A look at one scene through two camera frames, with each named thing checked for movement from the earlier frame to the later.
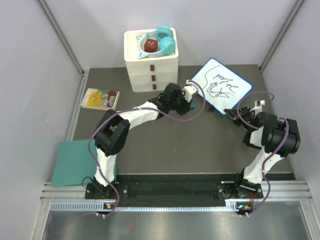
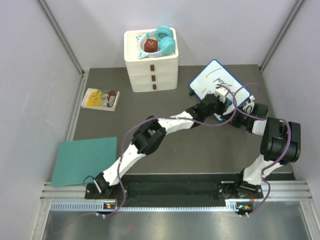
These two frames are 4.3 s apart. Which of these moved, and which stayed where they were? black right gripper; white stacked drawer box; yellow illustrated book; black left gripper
Moved: black left gripper
Stayed: yellow illustrated book; black right gripper; white stacked drawer box
